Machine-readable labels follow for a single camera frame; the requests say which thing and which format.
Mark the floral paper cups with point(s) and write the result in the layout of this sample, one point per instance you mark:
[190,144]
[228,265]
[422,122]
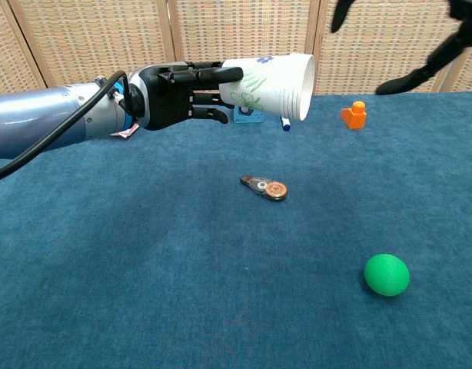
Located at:
[274,84]

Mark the blue speaker box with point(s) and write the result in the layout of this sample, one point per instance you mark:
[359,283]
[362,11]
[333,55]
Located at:
[255,118]

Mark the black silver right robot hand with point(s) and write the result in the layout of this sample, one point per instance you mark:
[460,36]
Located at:
[463,38]

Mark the orange correction tape dispenser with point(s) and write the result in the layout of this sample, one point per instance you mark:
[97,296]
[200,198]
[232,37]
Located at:
[268,189]

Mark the white pink tissue pack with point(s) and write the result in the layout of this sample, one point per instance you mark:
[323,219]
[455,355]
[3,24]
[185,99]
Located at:
[124,132]

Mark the green ball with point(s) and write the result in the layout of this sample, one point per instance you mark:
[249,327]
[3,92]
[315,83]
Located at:
[386,274]

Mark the blue white marker pen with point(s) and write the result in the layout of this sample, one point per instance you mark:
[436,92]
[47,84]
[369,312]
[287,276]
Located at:
[285,125]

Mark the orange toy block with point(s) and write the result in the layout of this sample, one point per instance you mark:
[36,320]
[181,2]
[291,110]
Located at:
[353,117]

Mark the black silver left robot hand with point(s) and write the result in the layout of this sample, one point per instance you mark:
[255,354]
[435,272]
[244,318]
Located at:
[167,96]

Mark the blue velvet table cover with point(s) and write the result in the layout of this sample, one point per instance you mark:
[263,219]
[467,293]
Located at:
[182,250]

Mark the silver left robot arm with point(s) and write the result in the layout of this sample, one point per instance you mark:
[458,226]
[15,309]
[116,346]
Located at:
[28,115]

